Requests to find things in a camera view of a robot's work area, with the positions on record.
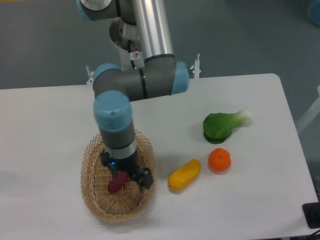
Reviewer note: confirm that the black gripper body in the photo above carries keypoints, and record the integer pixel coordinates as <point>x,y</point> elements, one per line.
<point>129,165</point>

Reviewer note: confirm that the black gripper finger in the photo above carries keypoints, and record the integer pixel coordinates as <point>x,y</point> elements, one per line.
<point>109,162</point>
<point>143,177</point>

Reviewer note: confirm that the purple sweet potato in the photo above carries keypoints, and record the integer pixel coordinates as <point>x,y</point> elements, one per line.
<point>117,183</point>

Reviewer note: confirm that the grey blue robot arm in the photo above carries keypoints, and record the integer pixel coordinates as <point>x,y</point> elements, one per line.
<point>140,28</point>

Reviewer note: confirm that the woven wicker basket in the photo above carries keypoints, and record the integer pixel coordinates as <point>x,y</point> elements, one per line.
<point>127,203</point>

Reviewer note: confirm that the yellow mango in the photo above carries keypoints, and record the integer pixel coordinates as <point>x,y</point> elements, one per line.
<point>184,176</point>

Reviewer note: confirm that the orange tangerine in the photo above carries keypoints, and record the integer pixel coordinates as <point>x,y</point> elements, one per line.
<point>219,160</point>

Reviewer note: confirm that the green bok choy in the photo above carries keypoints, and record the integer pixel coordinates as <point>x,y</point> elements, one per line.
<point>217,127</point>

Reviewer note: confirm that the black device at edge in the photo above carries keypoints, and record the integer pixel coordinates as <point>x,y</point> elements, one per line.
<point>312,214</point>

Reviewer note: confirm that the white table leg right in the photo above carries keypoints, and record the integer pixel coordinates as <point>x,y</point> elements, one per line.
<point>310,114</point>

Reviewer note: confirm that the blue object top right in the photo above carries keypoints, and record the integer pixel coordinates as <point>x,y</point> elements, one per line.
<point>313,12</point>

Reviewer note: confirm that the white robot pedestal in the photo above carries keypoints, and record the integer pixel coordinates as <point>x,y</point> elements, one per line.
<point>126,38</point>

